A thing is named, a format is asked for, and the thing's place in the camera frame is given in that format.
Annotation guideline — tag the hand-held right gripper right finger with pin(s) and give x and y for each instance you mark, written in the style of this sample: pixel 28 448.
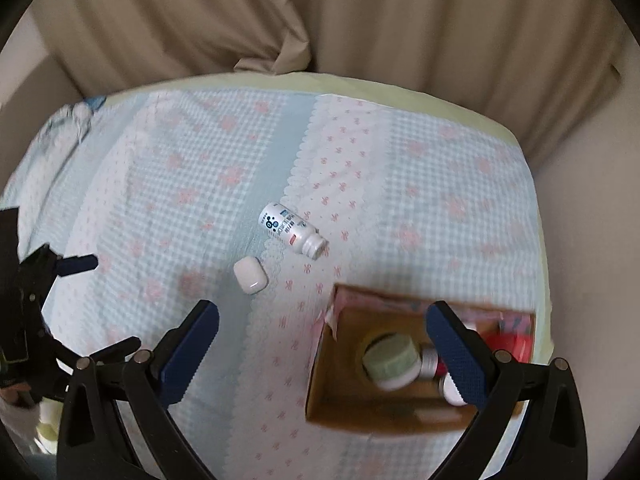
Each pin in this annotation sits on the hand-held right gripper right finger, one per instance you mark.
pixel 457 360

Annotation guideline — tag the person's left hand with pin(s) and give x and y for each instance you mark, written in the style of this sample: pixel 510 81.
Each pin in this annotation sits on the person's left hand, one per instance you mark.
pixel 14 394

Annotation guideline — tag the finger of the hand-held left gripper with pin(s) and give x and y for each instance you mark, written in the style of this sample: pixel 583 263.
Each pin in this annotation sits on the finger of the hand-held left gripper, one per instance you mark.
pixel 77 264
pixel 117 349

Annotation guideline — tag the pale green bed sheet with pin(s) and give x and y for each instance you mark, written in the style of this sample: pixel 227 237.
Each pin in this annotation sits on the pale green bed sheet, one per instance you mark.
pixel 400 91

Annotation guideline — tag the red box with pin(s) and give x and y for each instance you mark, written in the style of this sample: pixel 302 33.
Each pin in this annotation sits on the red box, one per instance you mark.
pixel 510 342

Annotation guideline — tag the beige curtain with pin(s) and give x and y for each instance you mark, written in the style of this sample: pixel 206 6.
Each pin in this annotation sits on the beige curtain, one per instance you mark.
pixel 175 15
pixel 450 25

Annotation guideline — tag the white printed plastic bottle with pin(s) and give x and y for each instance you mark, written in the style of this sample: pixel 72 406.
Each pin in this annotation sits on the white printed plastic bottle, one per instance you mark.
pixel 290 230

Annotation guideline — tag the pale green round jar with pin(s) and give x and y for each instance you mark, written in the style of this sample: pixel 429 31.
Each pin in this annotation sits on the pale green round jar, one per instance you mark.
pixel 392 362

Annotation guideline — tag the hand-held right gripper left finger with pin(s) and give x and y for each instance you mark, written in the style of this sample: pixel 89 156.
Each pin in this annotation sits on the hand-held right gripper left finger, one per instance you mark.
pixel 190 355

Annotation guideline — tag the red lid round jar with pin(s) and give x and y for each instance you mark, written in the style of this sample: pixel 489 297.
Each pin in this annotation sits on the red lid round jar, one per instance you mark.
pixel 431 362

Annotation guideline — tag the white earbud case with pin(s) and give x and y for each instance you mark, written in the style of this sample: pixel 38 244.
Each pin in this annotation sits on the white earbud case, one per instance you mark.
pixel 249 275

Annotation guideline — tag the small clear white cap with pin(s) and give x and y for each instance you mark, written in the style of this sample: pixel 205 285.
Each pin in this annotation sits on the small clear white cap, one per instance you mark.
pixel 451 390

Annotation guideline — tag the pink patterned cardboard box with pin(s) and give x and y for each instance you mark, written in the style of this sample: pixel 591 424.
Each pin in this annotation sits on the pink patterned cardboard box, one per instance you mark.
pixel 345 385

